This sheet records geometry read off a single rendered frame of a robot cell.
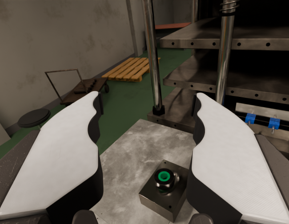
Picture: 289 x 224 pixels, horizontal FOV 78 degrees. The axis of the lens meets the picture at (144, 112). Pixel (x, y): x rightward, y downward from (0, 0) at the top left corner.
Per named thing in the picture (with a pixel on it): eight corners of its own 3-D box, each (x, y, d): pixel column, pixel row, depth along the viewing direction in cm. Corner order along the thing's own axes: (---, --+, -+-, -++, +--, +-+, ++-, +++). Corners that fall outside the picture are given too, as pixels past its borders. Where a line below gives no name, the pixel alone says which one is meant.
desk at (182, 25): (155, 46, 642) (154, 25, 606) (190, 45, 585) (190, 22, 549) (147, 50, 596) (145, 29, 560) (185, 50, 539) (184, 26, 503)
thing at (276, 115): (288, 141, 93) (299, 113, 84) (232, 127, 108) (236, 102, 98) (291, 97, 126) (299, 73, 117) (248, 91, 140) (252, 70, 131)
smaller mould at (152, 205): (173, 223, 66) (172, 213, 62) (140, 203, 74) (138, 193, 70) (194, 182, 79) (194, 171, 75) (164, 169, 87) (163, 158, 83)
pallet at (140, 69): (131, 61, 520) (130, 57, 513) (162, 62, 476) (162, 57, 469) (100, 81, 419) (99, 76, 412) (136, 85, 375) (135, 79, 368)
